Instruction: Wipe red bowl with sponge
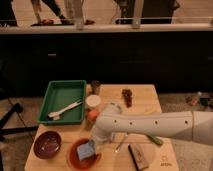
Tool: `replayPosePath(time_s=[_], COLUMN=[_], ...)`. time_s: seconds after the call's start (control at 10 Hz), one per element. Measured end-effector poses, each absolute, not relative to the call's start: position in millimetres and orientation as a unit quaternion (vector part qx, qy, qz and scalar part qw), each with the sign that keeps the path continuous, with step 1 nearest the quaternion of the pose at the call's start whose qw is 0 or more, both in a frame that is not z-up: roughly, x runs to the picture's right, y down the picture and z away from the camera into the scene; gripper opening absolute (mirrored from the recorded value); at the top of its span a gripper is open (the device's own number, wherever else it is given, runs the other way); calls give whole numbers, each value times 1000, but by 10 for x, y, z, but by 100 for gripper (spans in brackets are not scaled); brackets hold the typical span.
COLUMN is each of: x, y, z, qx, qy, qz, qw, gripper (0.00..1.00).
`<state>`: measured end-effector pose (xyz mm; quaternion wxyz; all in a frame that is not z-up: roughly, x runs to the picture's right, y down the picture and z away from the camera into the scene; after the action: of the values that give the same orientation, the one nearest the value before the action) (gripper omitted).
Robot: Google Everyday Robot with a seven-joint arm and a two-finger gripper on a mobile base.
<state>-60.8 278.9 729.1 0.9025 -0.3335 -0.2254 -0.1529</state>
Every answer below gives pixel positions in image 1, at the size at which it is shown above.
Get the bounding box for dark purple bowl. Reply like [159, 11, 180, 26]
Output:
[33, 131, 61, 159]

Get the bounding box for dark cabinet counter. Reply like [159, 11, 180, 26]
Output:
[0, 26, 213, 96]

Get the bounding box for orange fruit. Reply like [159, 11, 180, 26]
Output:
[87, 110, 99, 122]

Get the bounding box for white cup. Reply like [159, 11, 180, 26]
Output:
[86, 95, 101, 109]

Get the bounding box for blue sponge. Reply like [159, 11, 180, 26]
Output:
[77, 140, 95, 160]

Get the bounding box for red bowl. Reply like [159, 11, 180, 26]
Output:
[66, 138, 101, 171]

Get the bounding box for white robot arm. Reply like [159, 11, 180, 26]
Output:
[91, 103, 213, 146]

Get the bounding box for green handled tool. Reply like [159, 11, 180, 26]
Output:
[146, 135, 164, 146]

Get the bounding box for black tripod legs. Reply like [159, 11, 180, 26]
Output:
[0, 103, 38, 141]

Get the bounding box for brown rectangular block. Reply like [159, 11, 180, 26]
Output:
[128, 144, 149, 171]

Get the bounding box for green plastic tray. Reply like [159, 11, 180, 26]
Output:
[38, 80, 86, 125]

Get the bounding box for metal spoon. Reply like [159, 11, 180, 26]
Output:
[115, 133, 129, 153]

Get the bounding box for dark metal can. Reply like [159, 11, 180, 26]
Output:
[91, 80, 101, 95]

